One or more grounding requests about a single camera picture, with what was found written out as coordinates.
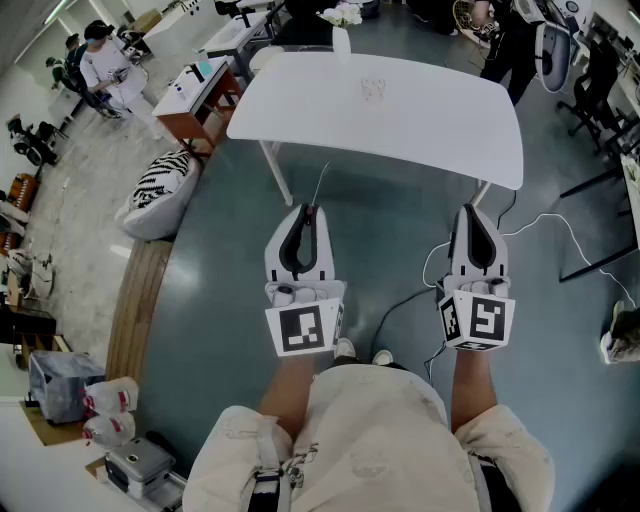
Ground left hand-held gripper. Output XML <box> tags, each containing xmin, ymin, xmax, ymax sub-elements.
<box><xmin>263</xmin><ymin>202</ymin><xmax>347</xmax><ymax>358</ymax></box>

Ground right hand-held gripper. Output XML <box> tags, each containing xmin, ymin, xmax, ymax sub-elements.
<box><xmin>435</xmin><ymin>202</ymin><xmax>517</xmax><ymax>353</ymax></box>

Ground clear glass cup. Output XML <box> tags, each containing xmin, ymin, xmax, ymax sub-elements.
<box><xmin>359</xmin><ymin>77</ymin><xmax>387</xmax><ymax>106</ymax></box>

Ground person's right forearm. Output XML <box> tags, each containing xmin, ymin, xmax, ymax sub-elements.
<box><xmin>451</xmin><ymin>347</ymin><xmax>499</xmax><ymax>435</ymax></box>

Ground person's left forearm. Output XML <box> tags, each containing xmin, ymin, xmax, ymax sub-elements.
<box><xmin>258</xmin><ymin>355</ymin><xmax>316</xmax><ymax>444</ymax></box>

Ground striped beanbag cushion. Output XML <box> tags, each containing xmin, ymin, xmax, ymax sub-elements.
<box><xmin>114</xmin><ymin>149</ymin><xmax>203</xmax><ymax>241</ymax></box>

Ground white table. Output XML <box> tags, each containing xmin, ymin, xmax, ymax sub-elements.
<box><xmin>226</xmin><ymin>51</ymin><xmax>525</xmax><ymax>207</ymax></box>

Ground wooden platform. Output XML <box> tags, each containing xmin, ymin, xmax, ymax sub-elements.
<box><xmin>105</xmin><ymin>239</ymin><xmax>174</xmax><ymax>384</ymax></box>

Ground person's cream shirt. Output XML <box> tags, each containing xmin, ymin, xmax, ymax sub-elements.
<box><xmin>182</xmin><ymin>362</ymin><xmax>556</xmax><ymax>512</ymax></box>

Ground white-top wooden desk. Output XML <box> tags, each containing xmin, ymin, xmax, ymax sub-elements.
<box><xmin>152</xmin><ymin>55</ymin><xmax>244</xmax><ymax>161</ymax></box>

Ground white round stool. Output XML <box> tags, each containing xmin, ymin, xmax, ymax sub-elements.
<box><xmin>248</xmin><ymin>45</ymin><xmax>286</xmax><ymax>76</ymax></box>

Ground black office chair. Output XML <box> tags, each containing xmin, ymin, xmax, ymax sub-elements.
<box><xmin>557</xmin><ymin>37</ymin><xmax>631</xmax><ymax>154</ymax></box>

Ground white vase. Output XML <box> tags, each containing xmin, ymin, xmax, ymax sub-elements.
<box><xmin>331</xmin><ymin>25</ymin><xmax>353</xmax><ymax>64</ymax></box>

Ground white desk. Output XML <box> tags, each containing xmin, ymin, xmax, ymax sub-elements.
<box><xmin>199</xmin><ymin>9</ymin><xmax>274</xmax><ymax>66</ymax></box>

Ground wicker chair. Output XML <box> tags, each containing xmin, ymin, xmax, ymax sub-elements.
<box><xmin>452</xmin><ymin>0</ymin><xmax>496</xmax><ymax>39</ymax></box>

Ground clear plastic bag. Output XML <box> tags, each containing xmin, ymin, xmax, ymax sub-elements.
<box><xmin>82</xmin><ymin>377</ymin><xmax>140</xmax><ymax>414</ymax></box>
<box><xmin>82</xmin><ymin>410</ymin><xmax>137</xmax><ymax>449</ymax></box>

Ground white flowers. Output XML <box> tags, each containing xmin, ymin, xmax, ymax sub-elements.
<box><xmin>318</xmin><ymin>3</ymin><xmax>364</xmax><ymax>29</ymax></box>

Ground grey equipment case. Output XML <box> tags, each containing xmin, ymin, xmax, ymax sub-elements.
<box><xmin>103</xmin><ymin>437</ymin><xmax>177</xmax><ymax>501</ymax></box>

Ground blue-grey wrapped box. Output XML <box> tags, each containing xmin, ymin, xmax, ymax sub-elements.
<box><xmin>28</xmin><ymin>349</ymin><xmax>106</xmax><ymax>426</ymax></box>

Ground white floor cable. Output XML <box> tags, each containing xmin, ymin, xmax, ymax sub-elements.
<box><xmin>422</xmin><ymin>213</ymin><xmax>637</xmax><ymax>311</ymax></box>

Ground black floor cable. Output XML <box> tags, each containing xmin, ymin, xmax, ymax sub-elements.
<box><xmin>372</xmin><ymin>287</ymin><xmax>446</xmax><ymax>386</ymax></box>

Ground grey backpack strap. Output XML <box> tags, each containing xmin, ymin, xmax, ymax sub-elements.
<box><xmin>247</xmin><ymin>414</ymin><xmax>294</xmax><ymax>512</ymax></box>

